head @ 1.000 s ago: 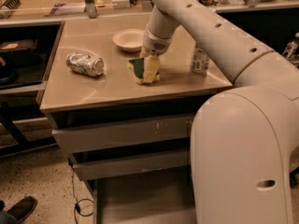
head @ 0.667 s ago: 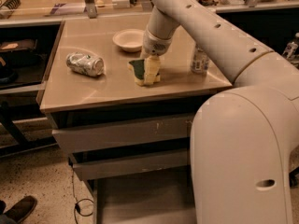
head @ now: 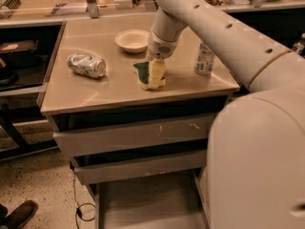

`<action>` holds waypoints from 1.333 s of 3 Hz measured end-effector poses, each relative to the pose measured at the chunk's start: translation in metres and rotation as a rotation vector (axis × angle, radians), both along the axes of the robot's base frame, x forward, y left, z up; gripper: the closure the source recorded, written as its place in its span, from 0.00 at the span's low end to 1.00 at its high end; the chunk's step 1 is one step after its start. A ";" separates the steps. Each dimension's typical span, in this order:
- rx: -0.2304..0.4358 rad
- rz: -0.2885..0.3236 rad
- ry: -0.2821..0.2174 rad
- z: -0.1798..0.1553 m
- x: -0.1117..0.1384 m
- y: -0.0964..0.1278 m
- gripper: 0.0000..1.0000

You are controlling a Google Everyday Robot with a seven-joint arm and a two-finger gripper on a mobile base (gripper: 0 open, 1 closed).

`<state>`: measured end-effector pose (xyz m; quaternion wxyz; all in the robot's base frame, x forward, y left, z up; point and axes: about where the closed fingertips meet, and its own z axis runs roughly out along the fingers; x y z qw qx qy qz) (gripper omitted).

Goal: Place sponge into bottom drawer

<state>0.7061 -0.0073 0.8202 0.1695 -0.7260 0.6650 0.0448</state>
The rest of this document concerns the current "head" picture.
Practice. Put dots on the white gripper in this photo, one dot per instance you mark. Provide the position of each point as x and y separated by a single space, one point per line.
159 48

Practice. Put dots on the green and yellow sponge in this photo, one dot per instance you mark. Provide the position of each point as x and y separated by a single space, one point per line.
142 71

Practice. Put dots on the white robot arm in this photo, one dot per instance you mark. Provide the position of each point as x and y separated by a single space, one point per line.
256 148

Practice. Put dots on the top grey drawer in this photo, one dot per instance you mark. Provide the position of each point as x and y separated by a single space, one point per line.
134 135

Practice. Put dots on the grey drawer cabinet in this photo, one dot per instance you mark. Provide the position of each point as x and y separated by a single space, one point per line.
74 102

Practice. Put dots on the middle grey drawer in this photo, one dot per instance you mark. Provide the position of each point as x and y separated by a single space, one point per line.
142 167

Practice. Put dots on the open bottom grey drawer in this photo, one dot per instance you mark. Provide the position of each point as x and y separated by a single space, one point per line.
168 201

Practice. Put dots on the white paper bowl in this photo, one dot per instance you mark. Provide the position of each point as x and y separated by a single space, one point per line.
132 41

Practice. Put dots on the clear plastic water bottle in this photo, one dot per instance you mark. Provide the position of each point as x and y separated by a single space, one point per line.
204 60

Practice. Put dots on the crushed silver soda can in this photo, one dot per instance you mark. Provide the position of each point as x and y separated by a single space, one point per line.
87 65

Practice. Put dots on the purple white paper sheet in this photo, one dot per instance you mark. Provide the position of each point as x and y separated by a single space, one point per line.
61 9

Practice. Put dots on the long wooden workbench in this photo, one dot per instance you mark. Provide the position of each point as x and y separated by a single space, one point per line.
47 4

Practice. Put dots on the small bottle on shelf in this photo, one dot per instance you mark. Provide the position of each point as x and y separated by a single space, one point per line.
299 46

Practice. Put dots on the metal coil stand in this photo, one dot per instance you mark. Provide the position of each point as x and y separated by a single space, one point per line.
8 8

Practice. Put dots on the brown shoe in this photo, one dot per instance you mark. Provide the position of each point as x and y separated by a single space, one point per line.
21 215

